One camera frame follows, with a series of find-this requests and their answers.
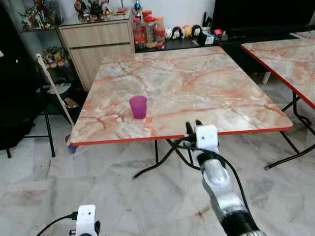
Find marble-top folding table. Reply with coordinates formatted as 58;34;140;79
241;38;315;133
69;46;315;180

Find purple plastic cup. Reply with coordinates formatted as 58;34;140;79
129;95;148;120

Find small white and blue box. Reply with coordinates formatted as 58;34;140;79
197;32;216;46

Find large red-lidded plastic jar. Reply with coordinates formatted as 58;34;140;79
144;17;157;48

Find black metal shelf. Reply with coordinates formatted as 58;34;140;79
15;0;74;158

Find black flat television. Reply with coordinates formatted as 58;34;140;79
212;0;315;36

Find light wooden drawer cabinet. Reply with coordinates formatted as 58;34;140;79
58;10;136;91

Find printed magazine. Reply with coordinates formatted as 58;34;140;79
290;30;315;40

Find small plush toys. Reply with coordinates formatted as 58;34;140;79
43;47;69;68

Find black upholstered chair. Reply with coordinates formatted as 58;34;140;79
0;0;47;150

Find toy robot model figures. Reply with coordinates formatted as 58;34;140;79
20;0;62;30

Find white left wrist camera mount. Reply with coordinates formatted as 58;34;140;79
76;205;97;236

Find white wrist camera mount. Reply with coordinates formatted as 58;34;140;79
195;125;219;154
76;205;97;236

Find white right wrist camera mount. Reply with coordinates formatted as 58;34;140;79
195;125;219;154

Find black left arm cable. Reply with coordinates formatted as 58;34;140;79
34;211;78;236

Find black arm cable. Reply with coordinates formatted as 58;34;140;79
173;138;249;212
34;211;78;236

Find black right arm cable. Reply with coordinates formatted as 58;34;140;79
173;138;249;212

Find white mop handle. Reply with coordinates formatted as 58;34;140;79
35;53;78;155

